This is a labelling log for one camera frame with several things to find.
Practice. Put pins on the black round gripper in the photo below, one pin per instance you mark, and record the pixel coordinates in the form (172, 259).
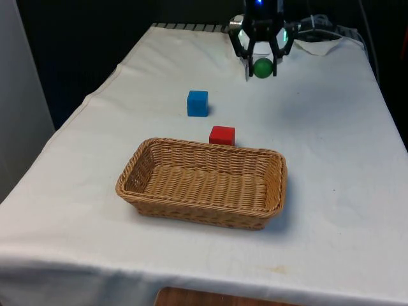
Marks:
(263, 12)

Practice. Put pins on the blue cube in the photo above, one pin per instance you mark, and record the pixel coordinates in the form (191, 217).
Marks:
(197, 103)

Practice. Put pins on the green ball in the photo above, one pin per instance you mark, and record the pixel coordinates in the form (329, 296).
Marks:
(263, 68)

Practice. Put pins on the red cube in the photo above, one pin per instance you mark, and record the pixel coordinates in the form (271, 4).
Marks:
(222, 135)

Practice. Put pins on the wicker basket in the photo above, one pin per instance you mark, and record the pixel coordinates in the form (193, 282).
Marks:
(204, 188)

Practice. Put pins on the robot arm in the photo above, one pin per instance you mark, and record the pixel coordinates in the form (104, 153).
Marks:
(284, 35)

